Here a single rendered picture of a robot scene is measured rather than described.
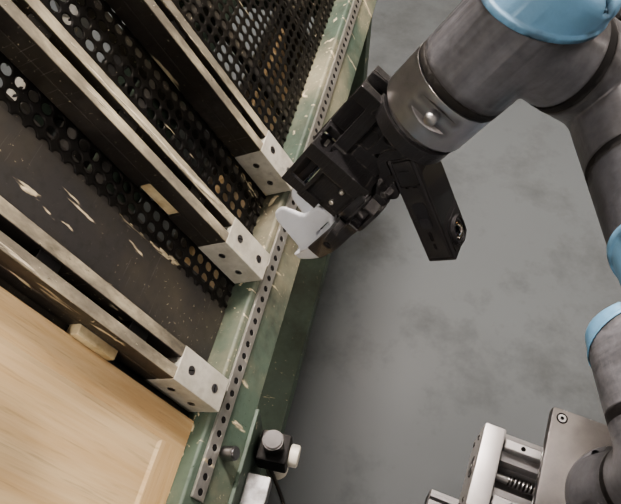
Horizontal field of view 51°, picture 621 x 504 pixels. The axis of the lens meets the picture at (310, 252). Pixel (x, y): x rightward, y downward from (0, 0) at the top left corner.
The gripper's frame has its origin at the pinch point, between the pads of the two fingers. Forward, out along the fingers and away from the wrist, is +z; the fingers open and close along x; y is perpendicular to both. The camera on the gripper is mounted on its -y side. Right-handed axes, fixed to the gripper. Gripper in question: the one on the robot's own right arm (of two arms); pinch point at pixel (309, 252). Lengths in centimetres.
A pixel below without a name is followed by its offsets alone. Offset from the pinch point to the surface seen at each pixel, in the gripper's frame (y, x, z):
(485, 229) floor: -69, -156, 97
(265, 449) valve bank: -25, -12, 63
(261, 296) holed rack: -7, -33, 56
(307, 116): 10, -81, 52
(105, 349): 9.7, -0.2, 46.3
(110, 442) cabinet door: 0, 8, 53
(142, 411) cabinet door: -1, 1, 54
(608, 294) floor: -112, -146, 75
